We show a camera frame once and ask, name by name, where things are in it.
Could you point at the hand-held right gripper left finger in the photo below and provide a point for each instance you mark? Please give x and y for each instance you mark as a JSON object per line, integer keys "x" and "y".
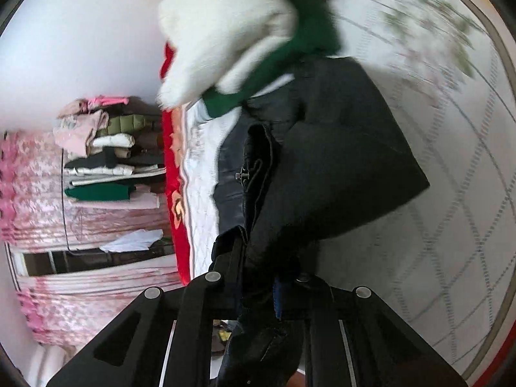
{"x": 229, "y": 264}

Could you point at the person's left hand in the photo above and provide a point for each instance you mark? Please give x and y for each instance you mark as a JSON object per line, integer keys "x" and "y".
{"x": 225, "y": 24}

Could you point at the white cloth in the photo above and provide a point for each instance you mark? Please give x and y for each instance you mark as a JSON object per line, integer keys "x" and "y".
{"x": 135, "y": 241}

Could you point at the red floral blanket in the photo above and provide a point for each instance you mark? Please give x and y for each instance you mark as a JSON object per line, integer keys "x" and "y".
{"x": 173, "y": 193}

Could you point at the pink floral lace cloth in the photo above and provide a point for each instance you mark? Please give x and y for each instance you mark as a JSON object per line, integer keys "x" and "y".
{"x": 36, "y": 193}

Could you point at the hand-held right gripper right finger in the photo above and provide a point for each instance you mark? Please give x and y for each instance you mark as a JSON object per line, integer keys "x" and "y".
{"x": 278, "y": 302}

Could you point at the pile of folded clothes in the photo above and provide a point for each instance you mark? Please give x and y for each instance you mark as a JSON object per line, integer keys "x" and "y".
{"x": 113, "y": 157}

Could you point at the large black garment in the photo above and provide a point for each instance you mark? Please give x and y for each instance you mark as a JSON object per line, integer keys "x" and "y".
{"x": 334, "y": 153}

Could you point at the white quilted bed cover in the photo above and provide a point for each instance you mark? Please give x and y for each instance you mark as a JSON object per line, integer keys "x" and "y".
{"x": 443, "y": 250}

